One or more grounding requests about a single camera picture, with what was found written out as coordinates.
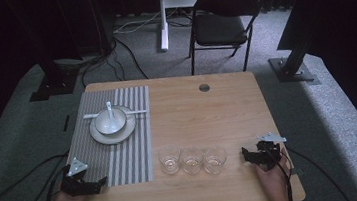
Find black marker pen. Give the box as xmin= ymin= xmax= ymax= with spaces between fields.
xmin=60 ymin=114 xmax=72 ymax=134

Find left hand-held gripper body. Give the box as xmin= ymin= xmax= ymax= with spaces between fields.
xmin=57 ymin=154 xmax=101 ymax=199

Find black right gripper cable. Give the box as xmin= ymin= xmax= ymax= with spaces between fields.
xmin=265 ymin=136 xmax=352 ymax=201

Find clear drinking glass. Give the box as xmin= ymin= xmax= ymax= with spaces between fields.
xmin=179 ymin=144 xmax=206 ymax=176
xmin=201 ymin=144 xmax=229 ymax=176
xmin=156 ymin=145 xmax=184 ymax=177

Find black folding chair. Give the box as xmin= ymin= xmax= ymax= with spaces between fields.
xmin=183 ymin=0 xmax=270 ymax=78

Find person's right hand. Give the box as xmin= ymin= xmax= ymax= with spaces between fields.
xmin=252 ymin=147 xmax=296 ymax=201

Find grey table cable grommet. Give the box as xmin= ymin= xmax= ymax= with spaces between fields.
xmin=198 ymin=82 xmax=212 ymax=93

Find white ceramic spoon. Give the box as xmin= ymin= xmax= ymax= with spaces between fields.
xmin=104 ymin=100 xmax=121 ymax=130

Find white floor cable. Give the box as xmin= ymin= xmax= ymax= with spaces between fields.
xmin=111 ymin=7 xmax=181 ymax=35

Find white desk frame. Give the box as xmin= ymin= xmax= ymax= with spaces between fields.
xmin=155 ymin=0 xmax=253 ymax=53

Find white round plate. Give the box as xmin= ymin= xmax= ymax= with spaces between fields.
xmin=87 ymin=103 xmax=140 ymax=148

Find grey striped placemat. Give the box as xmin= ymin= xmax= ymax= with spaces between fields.
xmin=59 ymin=85 xmax=160 ymax=192

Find white bowl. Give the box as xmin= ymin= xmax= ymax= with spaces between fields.
xmin=93 ymin=106 xmax=130 ymax=137

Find black floor cables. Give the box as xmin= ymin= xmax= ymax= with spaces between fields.
xmin=74 ymin=15 xmax=198 ymax=89

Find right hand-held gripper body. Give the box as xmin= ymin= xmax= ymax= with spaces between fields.
xmin=250 ymin=130 xmax=290 ymax=172

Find black metal stand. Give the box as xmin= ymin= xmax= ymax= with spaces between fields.
xmin=265 ymin=29 xmax=322 ymax=91
xmin=18 ymin=0 xmax=88 ymax=103

